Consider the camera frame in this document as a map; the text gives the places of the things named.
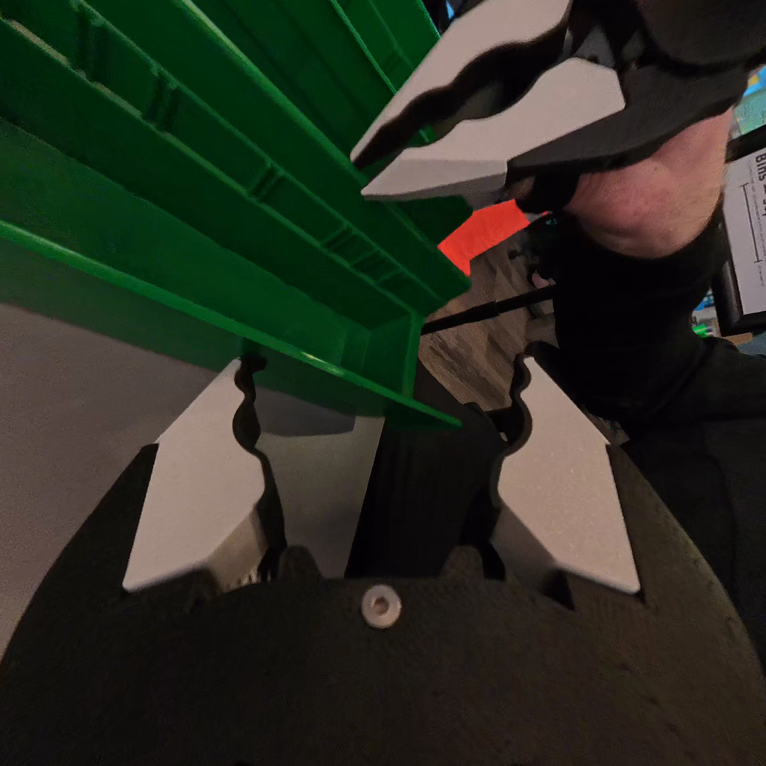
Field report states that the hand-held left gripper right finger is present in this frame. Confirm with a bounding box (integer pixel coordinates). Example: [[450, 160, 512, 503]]
[[488, 353, 642, 595]]

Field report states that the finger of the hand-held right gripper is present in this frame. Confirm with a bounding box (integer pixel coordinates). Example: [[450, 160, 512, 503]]
[[361, 59, 627, 211], [349, 0, 576, 170]]

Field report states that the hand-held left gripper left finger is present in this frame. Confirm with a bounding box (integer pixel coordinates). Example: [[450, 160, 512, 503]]
[[121, 354, 288, 593]]

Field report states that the person's right forearm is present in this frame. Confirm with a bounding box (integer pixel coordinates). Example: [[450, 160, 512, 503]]
[[541, 206, 728, 420]]

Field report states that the person's right hand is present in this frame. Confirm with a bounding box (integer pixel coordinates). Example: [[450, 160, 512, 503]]
[[515, 111, 736, 259]]

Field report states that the blue lit screen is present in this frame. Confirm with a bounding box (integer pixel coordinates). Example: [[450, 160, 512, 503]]
[[733, 66, 766, 140]]

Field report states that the orange traffic cone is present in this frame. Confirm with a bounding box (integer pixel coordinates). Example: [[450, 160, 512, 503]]
[[437, 199, 532, 277]]

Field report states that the person's dark clothing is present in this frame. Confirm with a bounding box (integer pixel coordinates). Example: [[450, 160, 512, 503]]
[[344, 335, 766, 659]]

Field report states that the instruction sheet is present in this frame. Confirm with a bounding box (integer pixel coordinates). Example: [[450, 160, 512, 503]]
[[721, 139, 766, 318]]

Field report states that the black rod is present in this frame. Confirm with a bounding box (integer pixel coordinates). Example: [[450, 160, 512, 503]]
[[421, 284, 559, 336]]

